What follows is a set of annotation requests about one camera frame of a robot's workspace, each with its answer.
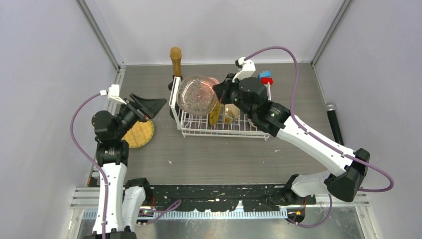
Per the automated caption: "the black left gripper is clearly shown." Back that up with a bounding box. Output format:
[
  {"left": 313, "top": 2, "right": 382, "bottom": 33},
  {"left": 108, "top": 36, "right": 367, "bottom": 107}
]
[{"left": 114, "top": 94, "right": 166, "bottom": 140}]

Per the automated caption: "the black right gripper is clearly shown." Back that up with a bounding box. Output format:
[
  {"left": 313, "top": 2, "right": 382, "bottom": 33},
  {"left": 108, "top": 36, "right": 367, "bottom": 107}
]
[{"left": 212, "top": 74, "right": 254, "bottom": 120}]

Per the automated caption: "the small yellow patterned plate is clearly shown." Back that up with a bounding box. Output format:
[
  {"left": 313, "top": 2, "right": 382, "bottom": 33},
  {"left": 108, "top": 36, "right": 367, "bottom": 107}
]
[{"left": 208, "top": 102, "right": 221, "bottom": 126}]

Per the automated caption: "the large yellow woven plate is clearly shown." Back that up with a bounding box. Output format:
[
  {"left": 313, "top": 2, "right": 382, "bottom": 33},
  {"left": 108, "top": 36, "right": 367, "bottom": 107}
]
[{"left": 122, "top": 120, "right": 155, "bottom": 148}]

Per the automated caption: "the white floral bowl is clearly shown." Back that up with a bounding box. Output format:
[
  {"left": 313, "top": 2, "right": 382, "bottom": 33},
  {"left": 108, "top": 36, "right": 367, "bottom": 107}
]
[{"left": 223, "top": 104, "right": 240, "bottom": 124}]

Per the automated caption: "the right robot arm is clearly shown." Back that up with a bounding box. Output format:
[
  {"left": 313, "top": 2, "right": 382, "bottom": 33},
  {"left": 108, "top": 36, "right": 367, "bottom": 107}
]
[{"left": 212, "top": 77, "right": 370, "bottom": 205}]

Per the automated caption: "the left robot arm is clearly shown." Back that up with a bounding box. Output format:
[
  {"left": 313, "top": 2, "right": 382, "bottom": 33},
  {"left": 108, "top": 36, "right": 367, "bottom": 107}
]
[{"left": 88, "top": 94, "right": 167, "bottom": 239}]

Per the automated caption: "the red blue toy brick stack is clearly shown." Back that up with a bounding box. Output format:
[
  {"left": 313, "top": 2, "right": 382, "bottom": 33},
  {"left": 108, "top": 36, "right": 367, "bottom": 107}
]
[{"left": 258, "top": 71, "right": 273, "bottom": 85}]

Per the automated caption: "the black microphone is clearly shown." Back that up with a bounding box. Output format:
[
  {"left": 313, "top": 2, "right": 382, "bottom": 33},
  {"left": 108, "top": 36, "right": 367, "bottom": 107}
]
[{"left": 325, "top": 103, "right": 344, "bottom": 145}]

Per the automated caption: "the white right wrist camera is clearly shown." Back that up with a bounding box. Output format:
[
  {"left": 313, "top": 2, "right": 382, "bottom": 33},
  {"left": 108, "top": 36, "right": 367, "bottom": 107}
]
[{"left": 232, "top": 57, "right": 256, "bottom": 83}]

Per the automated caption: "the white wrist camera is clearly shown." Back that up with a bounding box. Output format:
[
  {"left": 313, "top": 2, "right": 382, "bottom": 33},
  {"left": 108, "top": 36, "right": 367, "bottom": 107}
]
[
  {"left": 99, "top": 84, "right": 127, "bottom": 105},
  {"left": 232, "top": 57, "right": 256, "bottom": 83}
]

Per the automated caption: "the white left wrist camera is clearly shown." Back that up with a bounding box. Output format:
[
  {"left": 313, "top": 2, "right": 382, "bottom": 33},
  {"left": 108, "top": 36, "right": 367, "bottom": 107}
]
[{"left": 99, "top": 84, "right": 127, "bottom": 105}]

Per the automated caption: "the white wire dish rack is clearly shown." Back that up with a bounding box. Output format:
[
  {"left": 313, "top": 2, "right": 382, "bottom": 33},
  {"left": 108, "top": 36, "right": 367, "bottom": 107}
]
[{"left": 169, "top": 77, "right": 270, "bottom": 140}]

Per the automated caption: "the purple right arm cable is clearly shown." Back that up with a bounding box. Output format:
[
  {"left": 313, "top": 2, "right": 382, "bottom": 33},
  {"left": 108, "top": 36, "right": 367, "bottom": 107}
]
[{"left": 244, "top": 46, "right": 395, "bottom": 193}]

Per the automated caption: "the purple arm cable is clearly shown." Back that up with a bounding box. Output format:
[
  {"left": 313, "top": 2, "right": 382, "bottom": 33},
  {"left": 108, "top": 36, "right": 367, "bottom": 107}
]
[
  {"left": 69, "top": 93, "right": 109, "bottom": 239},
  {"left": 244, "top": 46, "right": 395, "bottom": 193}
]

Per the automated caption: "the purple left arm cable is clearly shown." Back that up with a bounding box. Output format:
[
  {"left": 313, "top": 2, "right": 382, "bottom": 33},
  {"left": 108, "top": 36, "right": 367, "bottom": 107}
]
[{"left": 69, "top": 93, "right": 109, "bottom": 239}]

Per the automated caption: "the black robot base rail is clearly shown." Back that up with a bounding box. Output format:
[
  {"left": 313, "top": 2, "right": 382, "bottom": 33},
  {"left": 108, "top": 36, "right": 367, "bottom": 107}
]
[{"left": 142, "top": 184, "right": 317, "bottom": 213}]

